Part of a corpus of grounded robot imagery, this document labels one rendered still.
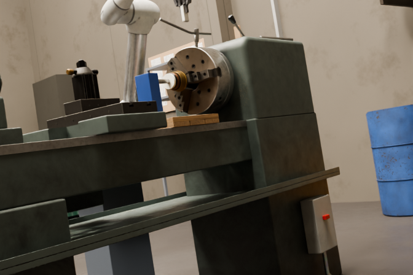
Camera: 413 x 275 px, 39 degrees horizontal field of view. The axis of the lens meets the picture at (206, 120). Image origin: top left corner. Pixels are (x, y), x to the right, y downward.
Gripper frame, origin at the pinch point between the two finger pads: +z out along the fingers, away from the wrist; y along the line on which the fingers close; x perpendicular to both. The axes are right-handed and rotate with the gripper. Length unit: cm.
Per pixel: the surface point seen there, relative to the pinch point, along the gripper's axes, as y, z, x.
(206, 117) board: 8.5, 46.8, -6.0
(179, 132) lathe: 7, 52, -24
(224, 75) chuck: 5.9, 28.6, 14.8
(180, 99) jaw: -12.1, 36.1, 3.8
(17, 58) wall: -740, -140, 442
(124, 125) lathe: 13, 47, -59
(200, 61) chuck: -2.5, 20.6, 9.7
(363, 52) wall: -62, -7, 347
